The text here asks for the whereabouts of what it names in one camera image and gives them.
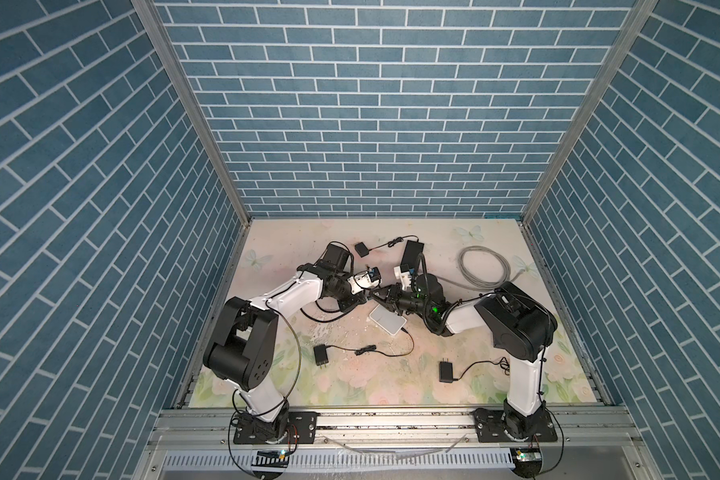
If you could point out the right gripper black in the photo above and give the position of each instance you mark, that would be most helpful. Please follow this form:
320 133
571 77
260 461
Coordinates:
394 293

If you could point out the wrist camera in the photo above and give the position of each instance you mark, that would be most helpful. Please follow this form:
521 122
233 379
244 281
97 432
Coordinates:
340 259
405 275

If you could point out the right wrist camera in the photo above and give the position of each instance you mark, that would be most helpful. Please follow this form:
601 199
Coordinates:
405 275

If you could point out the white small router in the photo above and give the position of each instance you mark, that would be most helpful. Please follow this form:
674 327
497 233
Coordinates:
388 321

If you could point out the black ribbed box device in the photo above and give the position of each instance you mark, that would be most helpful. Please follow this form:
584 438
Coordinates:
409 260

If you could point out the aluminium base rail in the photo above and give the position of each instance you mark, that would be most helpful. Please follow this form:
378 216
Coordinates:
578 442

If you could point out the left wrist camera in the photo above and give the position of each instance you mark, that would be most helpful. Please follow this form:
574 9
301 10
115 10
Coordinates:
340 259

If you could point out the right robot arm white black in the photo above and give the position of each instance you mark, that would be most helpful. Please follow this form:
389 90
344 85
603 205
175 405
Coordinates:
518 324

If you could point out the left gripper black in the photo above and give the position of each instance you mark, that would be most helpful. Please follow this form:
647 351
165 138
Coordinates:
354 298

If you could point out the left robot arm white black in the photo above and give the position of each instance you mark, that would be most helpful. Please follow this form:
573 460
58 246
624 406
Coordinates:
241 347

